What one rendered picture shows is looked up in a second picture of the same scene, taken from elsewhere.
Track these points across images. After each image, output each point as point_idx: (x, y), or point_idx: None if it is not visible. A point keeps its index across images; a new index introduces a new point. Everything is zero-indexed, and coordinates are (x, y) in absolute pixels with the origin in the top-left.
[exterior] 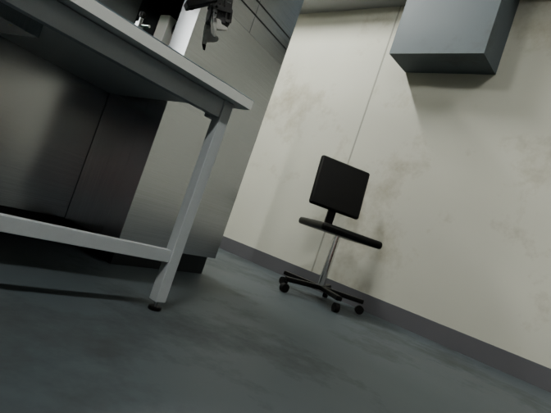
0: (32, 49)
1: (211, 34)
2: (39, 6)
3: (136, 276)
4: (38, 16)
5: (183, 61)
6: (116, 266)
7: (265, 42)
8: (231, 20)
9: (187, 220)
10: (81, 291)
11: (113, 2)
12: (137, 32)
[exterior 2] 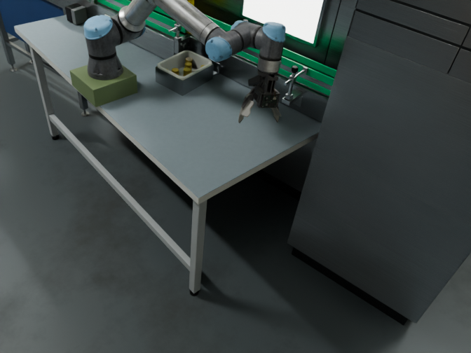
0: None
1: (275, 108)
2: None
3: (276, 273)
4: None
5: (151, 156)
6: (287, 258)
7: None
8: (258, 104)
9: (192, 255)
10: (188, 254)
11: (346, 33)
12: (129, 136)
